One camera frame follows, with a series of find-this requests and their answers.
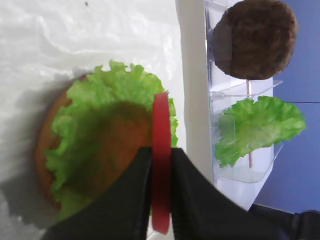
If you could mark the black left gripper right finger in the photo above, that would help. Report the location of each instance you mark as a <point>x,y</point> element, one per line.
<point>200,212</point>

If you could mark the clear acrylic right food rack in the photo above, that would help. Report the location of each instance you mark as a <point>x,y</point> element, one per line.
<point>224,91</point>

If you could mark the green lettuce leaf in rack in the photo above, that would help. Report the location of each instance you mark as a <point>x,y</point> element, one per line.
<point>260,127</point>

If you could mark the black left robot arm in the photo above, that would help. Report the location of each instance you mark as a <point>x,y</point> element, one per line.
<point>300,226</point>

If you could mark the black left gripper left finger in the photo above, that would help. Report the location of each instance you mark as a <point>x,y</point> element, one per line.
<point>120,213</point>

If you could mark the green lettuce leaf on tray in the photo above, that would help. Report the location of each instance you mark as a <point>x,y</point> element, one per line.
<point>100,135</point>

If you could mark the brown meat patty front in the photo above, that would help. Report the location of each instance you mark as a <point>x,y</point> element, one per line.
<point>254,39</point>

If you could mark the white metal tray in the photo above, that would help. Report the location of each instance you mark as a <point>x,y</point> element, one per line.
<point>192,100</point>

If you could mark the white tray liner paper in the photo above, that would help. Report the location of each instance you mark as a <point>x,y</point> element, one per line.
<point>62,37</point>

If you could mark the brown bun bottom on tray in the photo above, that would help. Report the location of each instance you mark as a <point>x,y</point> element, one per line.
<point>45,140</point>

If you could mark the red tomato slice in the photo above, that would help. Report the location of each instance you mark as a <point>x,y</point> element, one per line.
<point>161,164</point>

